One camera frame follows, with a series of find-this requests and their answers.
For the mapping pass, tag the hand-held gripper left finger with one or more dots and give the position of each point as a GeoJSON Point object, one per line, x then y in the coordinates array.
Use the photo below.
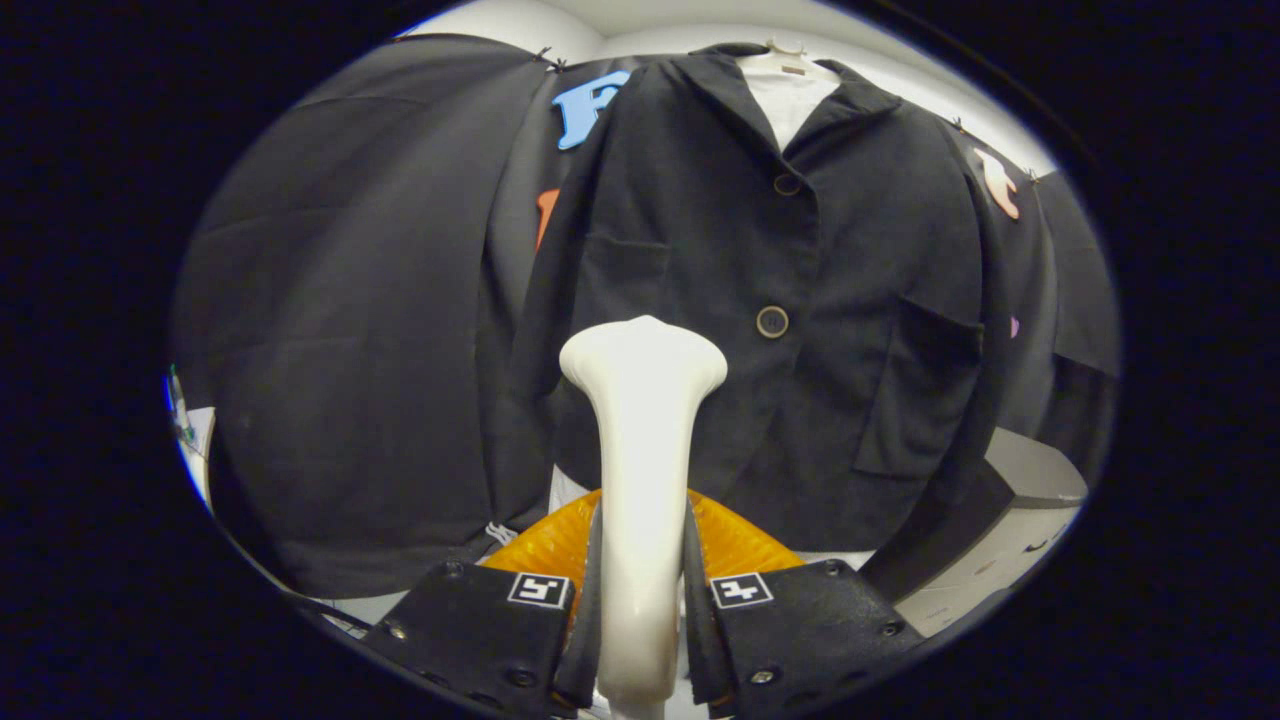
{"type": "Point", "coordinates": [580, 660]}

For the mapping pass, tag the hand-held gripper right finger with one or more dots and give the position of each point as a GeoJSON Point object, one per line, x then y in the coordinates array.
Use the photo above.
{"type": "Point", "coordinates": [705, 650]}

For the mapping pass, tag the white garment steamer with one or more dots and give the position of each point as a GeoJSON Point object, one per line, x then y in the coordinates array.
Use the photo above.
{"type": "Point", "coordinates": [645, 450]}

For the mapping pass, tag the black suit jacket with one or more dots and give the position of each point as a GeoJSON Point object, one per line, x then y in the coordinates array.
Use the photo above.
{"type": "Point", "coordinates": [850, 250]}

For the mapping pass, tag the white clothes hanger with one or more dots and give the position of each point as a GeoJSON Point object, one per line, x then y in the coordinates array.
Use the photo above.
{"type": "Point", "coordinates": [787, 50]}

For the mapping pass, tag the grey cabinet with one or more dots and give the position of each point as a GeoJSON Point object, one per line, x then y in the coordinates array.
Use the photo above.
{"type": "Point", "coordinates": [1030, 470]}

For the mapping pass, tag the black backdrop cloth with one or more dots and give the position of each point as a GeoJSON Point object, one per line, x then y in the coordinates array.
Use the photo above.
{"type": "Point", "coordinates": [350, 300]}

